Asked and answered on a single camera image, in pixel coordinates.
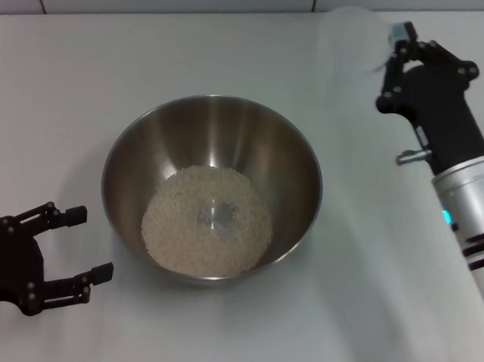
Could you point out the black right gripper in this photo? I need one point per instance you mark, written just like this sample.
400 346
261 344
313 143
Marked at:
440 108

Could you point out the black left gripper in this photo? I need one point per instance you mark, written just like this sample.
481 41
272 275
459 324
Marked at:
9 267

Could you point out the clear plastic measuring cup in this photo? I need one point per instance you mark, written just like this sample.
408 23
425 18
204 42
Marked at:
400 32

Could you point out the stainless steel mixing bowl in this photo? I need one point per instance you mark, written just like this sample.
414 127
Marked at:
228 138

